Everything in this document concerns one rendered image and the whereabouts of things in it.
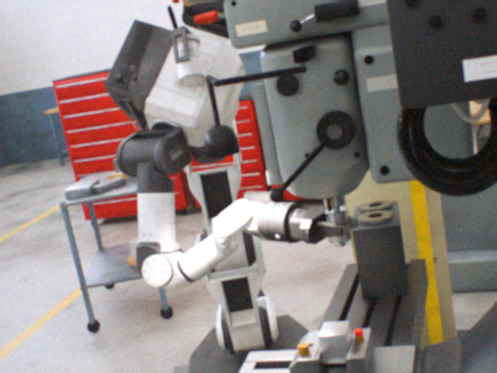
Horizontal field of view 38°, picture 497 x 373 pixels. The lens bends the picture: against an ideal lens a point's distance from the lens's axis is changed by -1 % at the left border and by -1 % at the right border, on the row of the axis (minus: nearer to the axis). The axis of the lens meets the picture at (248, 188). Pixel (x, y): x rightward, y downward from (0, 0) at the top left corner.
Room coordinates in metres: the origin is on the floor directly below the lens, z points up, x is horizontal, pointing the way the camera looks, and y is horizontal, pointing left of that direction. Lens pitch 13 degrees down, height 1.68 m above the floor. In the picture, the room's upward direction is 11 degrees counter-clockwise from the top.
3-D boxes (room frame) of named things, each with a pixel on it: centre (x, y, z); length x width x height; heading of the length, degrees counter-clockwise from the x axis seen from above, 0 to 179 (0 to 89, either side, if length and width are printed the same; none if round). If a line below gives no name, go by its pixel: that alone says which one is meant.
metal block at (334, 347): (1.29, -0.11, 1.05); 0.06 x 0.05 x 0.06; 162
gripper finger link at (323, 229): (1.43, -0.15, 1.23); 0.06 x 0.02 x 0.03; 48
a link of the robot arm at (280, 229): (1.52, -0.10, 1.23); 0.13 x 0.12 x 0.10; 138
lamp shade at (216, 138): (1.50, 0.04, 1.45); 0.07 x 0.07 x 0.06
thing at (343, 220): (1.46, -0.17, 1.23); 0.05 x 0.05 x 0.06
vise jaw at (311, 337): (1.31, -0.06, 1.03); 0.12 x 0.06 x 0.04; 162
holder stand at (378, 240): (1.84, -0.32, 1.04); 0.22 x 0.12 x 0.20; 168
